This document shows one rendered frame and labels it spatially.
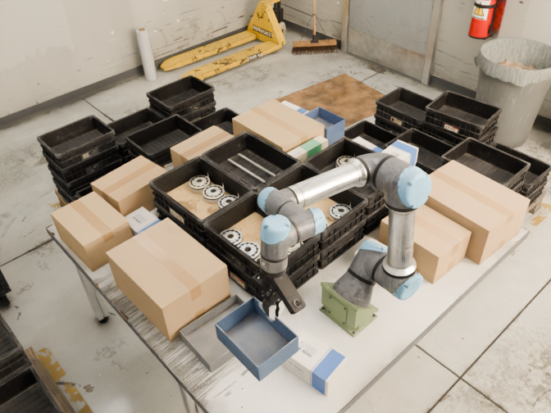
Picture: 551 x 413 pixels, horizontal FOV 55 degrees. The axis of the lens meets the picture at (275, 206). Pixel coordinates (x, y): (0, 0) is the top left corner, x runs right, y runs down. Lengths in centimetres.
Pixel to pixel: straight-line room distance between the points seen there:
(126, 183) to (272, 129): 79
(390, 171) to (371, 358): 74
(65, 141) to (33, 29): 150
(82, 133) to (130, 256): 177
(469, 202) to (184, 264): 123
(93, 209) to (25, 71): 275
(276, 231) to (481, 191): 135
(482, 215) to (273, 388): 111
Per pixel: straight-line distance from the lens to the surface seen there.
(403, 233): 177
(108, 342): 311
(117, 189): 261
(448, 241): 229
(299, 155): 265
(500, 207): 245
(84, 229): 245
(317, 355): 194
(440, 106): 389
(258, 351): 161
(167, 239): 222
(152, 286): 206
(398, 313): 220
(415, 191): 165
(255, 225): 233
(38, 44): 511
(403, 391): 283
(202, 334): 213
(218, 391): 199
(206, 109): 394
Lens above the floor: 239
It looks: 40 degrees down
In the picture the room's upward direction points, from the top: 2 degrees counter-clockwise
